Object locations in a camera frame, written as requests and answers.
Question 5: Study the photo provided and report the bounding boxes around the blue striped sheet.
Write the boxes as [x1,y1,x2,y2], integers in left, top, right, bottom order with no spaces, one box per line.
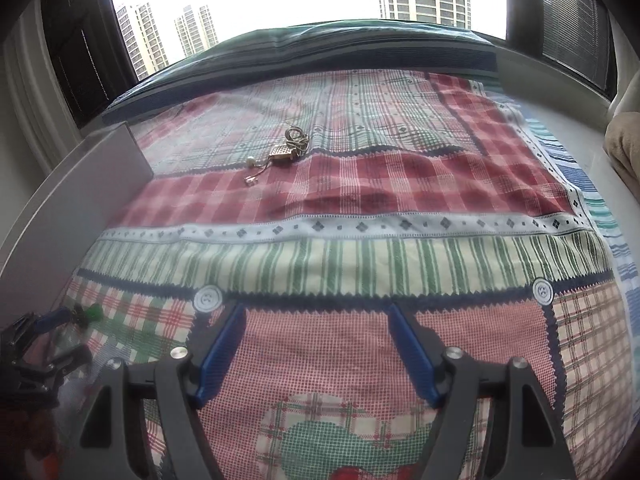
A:
[520,115,640,311]

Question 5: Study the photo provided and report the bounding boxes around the plaid patchwork blanket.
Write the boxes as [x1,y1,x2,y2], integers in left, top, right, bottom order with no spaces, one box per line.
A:
[50,67,640,480]

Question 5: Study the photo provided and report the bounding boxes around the distant high-rise building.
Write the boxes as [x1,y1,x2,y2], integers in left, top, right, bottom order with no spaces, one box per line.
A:
[174,4,221,59]
[116,2,172,81]

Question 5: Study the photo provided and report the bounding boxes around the gold keychain charm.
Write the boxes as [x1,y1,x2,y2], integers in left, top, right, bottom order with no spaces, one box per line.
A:
[244,127,311,186]

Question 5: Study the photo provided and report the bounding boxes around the white cardboard box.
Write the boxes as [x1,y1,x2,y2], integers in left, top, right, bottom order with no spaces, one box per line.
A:
[0,124,155,333]

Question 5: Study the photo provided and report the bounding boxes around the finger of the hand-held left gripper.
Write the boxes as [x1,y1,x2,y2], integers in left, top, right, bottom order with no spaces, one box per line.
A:
[27,306,83,335]
[12,342,94,378]

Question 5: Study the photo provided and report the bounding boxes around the dark window panel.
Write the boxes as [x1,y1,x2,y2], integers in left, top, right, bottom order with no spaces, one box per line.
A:
[40,0,138,126]

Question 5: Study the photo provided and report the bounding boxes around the dark green striped pillow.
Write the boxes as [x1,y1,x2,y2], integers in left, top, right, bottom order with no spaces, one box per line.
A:
[102,21,501,126]

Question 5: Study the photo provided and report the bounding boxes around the beige cushion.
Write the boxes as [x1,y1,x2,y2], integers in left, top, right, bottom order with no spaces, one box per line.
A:
[603,72,640,186]

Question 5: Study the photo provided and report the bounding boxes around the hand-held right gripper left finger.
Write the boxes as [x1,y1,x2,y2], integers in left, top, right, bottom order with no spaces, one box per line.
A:
[77,302,248,480]

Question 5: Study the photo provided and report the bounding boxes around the window screen panel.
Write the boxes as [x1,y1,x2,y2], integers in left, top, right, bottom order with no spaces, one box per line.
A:
[537,0,613,90]

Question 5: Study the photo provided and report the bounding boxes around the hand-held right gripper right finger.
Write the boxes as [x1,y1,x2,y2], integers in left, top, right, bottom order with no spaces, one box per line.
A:
[387,302,576,480]

